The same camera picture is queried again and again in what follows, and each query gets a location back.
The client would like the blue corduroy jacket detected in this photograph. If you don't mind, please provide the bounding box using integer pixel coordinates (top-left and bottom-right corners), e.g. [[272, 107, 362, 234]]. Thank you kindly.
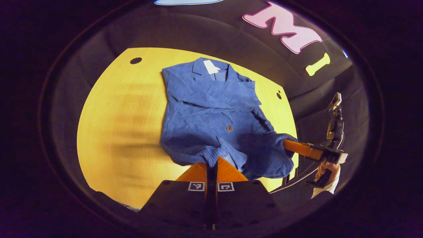
[[160, 57, 299, 180]]

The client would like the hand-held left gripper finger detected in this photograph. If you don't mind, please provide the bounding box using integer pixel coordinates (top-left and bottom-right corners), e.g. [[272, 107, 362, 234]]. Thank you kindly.
[[212, 156, 279, 230], [139, 162, 212, 230]]

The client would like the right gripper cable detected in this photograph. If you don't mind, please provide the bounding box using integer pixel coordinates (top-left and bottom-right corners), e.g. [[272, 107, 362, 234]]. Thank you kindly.
[[269, 165, 319, 194]]

